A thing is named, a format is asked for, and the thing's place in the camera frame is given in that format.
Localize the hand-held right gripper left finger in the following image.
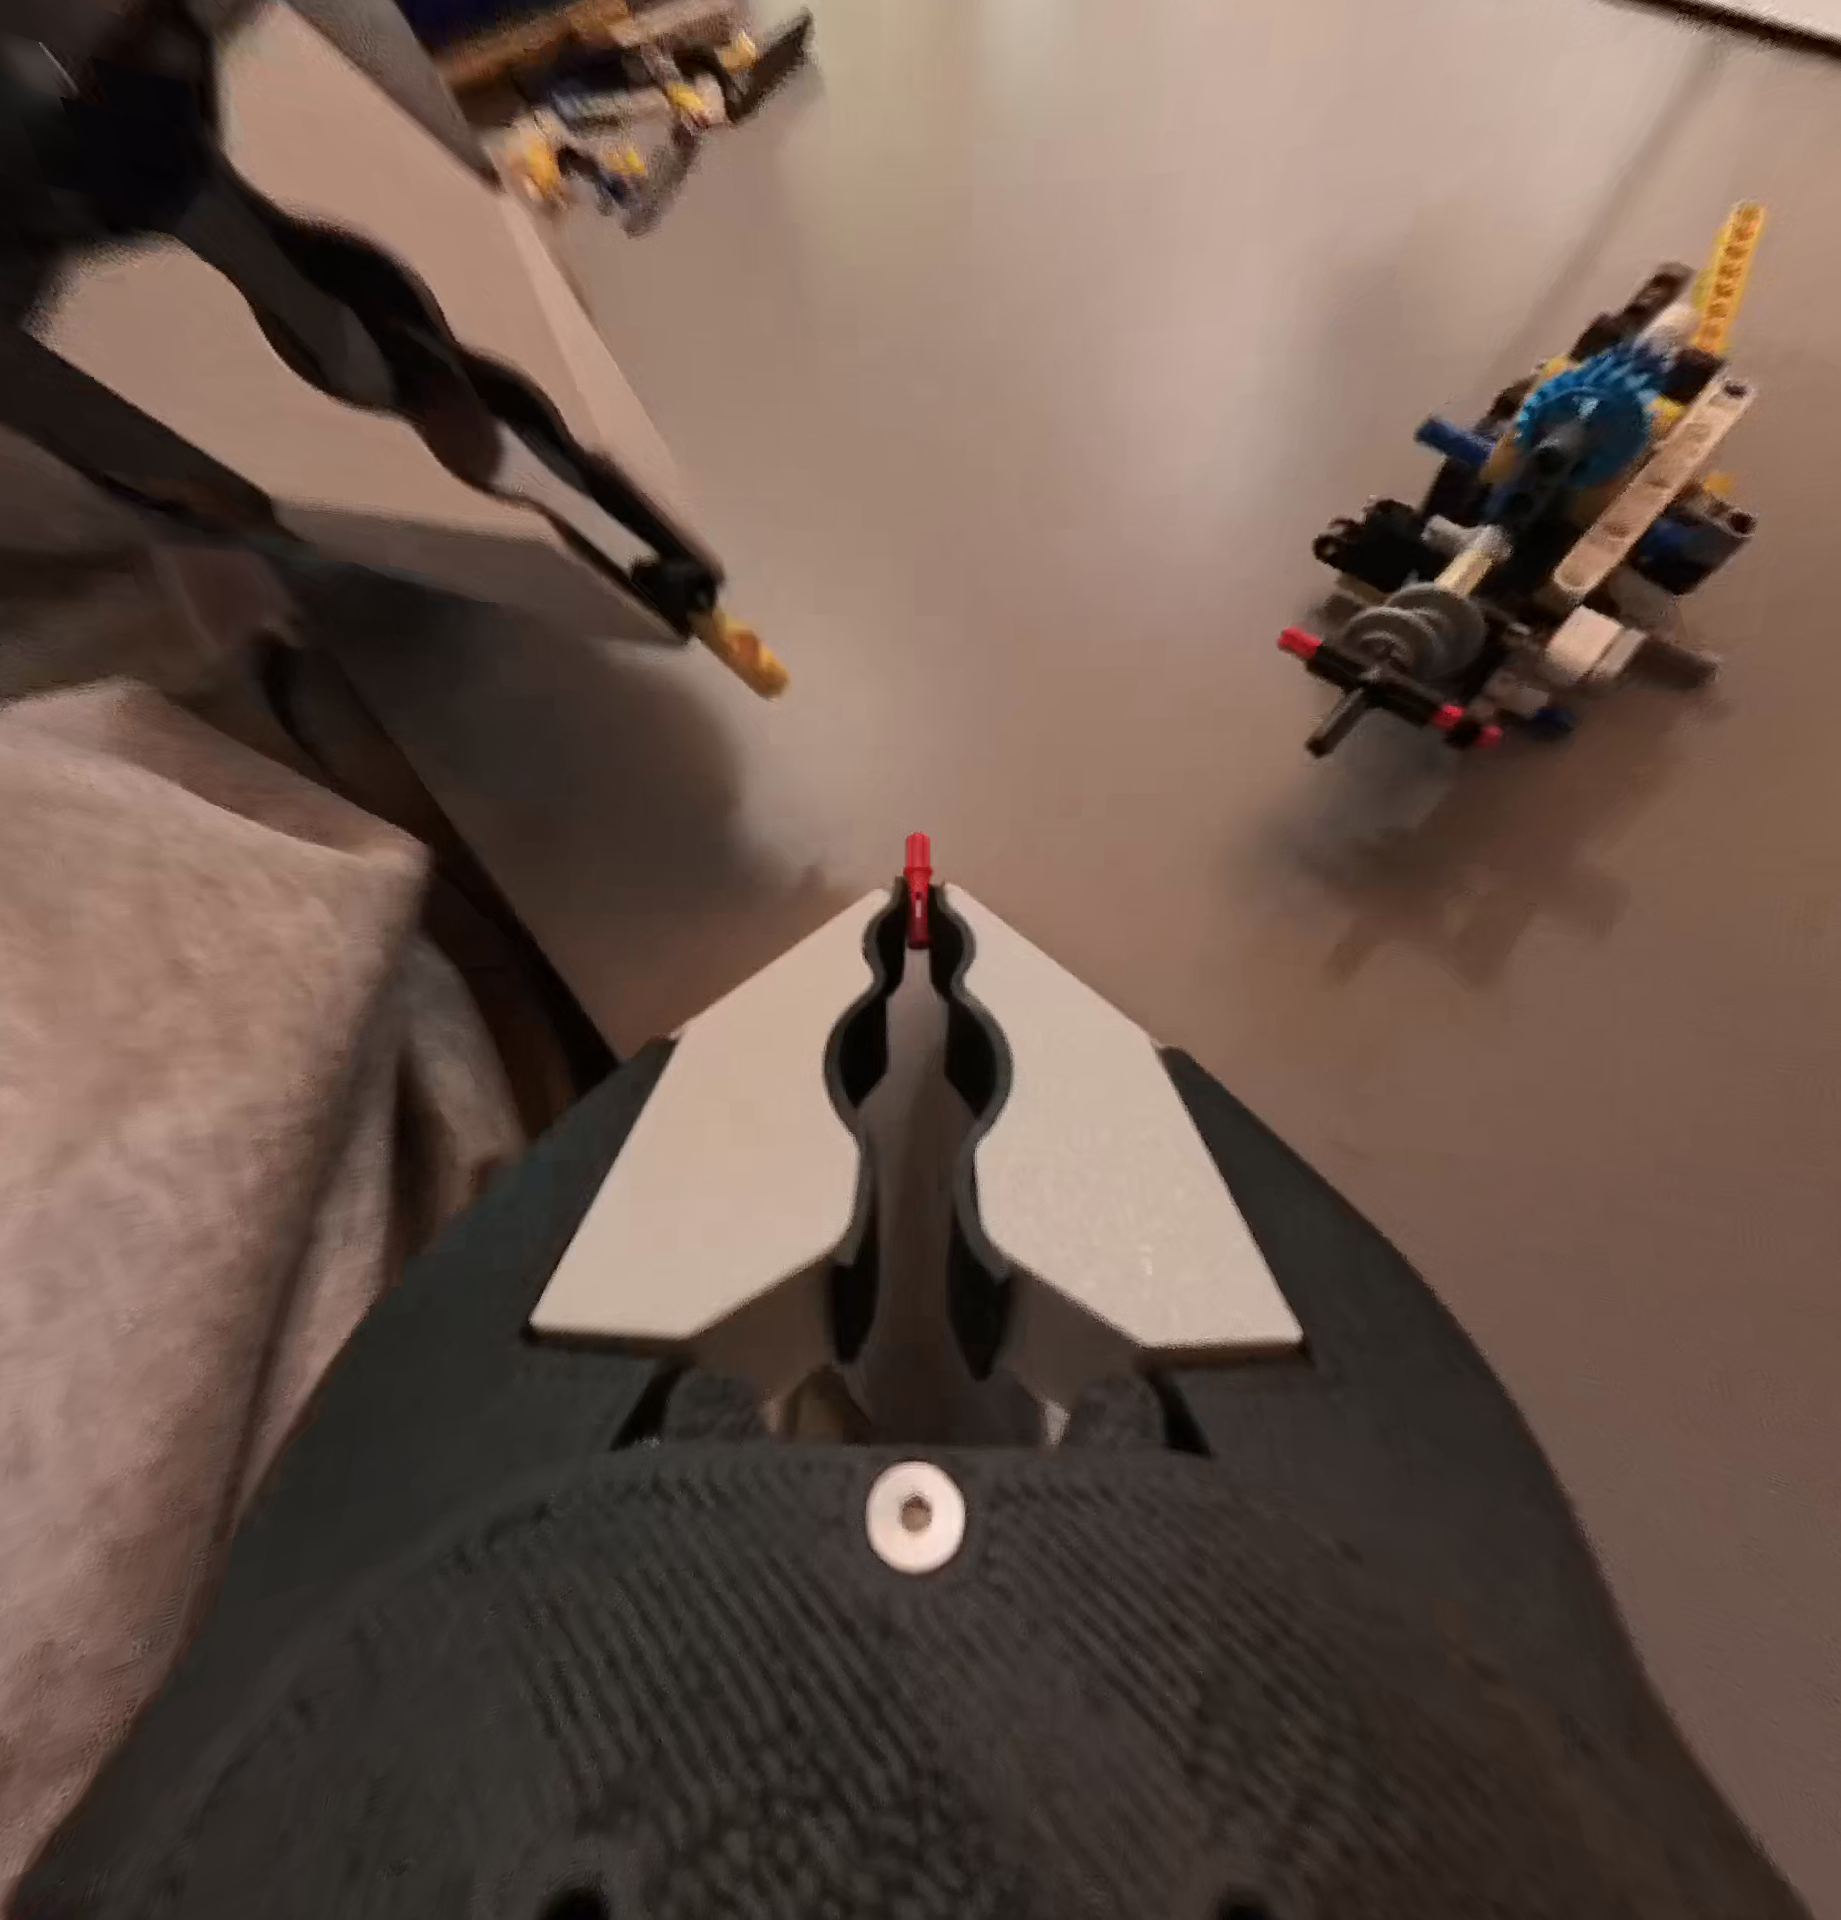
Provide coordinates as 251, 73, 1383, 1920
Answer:
527, 885, 897, 1438

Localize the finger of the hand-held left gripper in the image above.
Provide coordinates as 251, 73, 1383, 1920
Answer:
0, 260, 700, 651
181, 0, 725, 603

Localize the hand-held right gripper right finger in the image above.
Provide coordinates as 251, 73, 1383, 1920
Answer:
940, 882, 1307, 1444

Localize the yellow lego connector piece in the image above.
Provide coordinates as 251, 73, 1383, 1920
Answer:
689, 608, 794, 701

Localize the pile of loose lego pieces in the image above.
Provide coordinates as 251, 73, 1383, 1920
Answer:
436, 0, 821, 240

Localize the partly built lego model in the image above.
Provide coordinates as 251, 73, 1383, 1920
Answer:
1275, 199, 1768, 763

